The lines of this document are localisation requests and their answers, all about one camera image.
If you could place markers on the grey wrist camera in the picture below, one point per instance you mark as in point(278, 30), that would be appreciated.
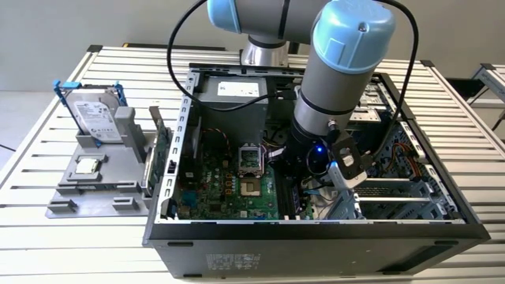
point(349, 179)

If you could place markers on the silver perforated disk bay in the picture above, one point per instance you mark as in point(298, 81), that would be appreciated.
point(394, 199)

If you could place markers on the black box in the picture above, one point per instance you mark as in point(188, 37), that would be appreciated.
point(464, 88)

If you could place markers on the silver CPU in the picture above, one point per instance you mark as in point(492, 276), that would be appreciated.
point(86, 165)

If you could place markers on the hard disk in blue carrier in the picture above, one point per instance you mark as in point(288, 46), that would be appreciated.
point(94, 115)

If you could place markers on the green motherboard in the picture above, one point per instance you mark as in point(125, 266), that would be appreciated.
point(264, 204)

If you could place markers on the grey power supply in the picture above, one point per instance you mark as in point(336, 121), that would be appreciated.
point(232, 124)

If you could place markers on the grey parts rack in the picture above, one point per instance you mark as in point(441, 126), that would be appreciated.
point(114, 165)

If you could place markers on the grey metal disk bay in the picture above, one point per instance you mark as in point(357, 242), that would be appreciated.
point(370, 115)

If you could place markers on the green graphics card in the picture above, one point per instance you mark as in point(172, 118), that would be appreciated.
point(157, 165)

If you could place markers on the black PC case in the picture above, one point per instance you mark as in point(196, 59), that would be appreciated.
point(276, 260)

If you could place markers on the CPU socket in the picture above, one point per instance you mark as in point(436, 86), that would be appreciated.
point(250, 186)

